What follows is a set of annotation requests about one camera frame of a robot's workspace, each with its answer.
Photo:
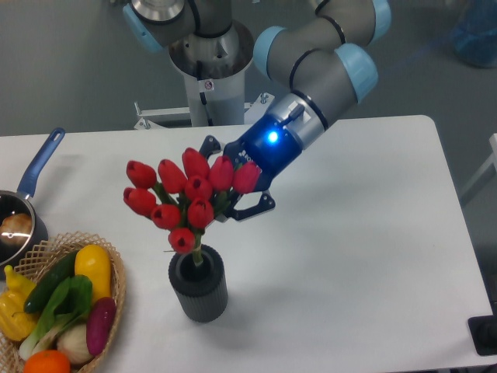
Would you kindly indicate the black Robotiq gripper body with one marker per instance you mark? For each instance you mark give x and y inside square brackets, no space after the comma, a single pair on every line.
[269,144]

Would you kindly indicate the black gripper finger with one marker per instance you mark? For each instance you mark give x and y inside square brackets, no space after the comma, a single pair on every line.
[265,204]
[211,146]

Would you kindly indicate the red tulip bouquet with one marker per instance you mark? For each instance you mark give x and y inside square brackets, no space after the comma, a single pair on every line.
[184,200]

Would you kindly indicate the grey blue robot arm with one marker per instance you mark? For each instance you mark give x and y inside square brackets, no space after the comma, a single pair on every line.
[323,64]

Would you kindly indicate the dark grey ribbed vase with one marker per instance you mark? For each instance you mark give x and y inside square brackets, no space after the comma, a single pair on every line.
[201,290]

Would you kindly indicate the yellow squash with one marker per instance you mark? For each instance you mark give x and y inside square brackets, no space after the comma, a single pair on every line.
[93,262]

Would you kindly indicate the green cucumber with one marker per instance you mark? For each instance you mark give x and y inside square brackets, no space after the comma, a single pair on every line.
[40,295]

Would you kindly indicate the purple eggplant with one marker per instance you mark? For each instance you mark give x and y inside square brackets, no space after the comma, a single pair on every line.
[99,324]

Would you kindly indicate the green bok choy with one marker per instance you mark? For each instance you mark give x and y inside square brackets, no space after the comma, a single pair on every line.
[70,302]

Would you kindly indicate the bread roll in pan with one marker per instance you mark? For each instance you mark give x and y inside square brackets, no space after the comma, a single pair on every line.
[16,229]

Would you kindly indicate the blue bag in background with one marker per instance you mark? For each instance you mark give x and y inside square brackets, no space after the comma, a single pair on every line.
[474,35]

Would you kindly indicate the white garlic bulb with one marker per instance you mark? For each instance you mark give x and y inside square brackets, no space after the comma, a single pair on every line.
[72,343]

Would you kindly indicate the black device at table edge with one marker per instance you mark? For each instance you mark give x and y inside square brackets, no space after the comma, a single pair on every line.
[483,333]

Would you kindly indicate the yellow bell pepper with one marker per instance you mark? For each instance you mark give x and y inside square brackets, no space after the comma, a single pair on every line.
[16,324]

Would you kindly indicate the orange fruit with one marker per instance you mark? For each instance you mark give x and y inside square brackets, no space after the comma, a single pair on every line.
[47,361]

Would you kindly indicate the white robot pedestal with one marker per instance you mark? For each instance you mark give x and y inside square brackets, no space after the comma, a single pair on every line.
[213,72]

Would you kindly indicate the blue handled saucepan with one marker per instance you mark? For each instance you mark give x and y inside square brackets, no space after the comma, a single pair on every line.
[18,201]

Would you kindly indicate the white furniture frame at right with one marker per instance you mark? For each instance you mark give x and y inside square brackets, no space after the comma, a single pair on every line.
[484,173]

